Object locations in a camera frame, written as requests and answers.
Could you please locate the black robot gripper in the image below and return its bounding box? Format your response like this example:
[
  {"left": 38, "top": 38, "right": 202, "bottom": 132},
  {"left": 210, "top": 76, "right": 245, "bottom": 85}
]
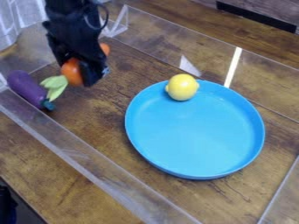
[{"left": 42, "top": 0, "right": 110, "bottom": 87}]

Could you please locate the orange toy carrot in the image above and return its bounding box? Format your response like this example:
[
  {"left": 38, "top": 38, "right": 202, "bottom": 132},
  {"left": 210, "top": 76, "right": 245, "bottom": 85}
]
[{"left": 40, "top": 42, "right": 111, "bottom": 102}]

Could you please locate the purple toy eggplant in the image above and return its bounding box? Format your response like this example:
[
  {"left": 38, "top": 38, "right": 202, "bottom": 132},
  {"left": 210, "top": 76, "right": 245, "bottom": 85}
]
[{"left": 7, "top": 70, "right": 55, "bottom": 110}]

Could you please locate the white patterned curtain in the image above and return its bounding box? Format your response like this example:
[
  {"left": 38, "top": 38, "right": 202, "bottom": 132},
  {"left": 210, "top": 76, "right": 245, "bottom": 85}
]
[{"left": 0, "top": 0, "right": 113, "bottom": 52}]

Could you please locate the yellow toy lemon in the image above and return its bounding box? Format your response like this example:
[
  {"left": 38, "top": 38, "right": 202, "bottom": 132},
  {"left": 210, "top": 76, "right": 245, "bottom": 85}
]
[{"left": 165, "top": 73, "right": 201, "bottom": 101}]

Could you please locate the blue plastic plate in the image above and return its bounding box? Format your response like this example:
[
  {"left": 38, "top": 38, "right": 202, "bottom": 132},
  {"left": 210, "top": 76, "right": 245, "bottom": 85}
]
[{"left": 126, "top": 80, "right": 266, "bottom": 179}]

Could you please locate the black bar on table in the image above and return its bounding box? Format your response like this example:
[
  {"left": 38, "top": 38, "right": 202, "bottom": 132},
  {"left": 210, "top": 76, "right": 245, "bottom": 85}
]
[{"left": 217, "top": 1, "right": 297, "bottom": 33}]

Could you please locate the clear acrylic enclosure wall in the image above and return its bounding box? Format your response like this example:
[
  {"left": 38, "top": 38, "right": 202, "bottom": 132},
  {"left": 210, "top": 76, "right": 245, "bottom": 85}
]
[{"left": 0, "top": 0, "right": 299, "bottom": 224}]

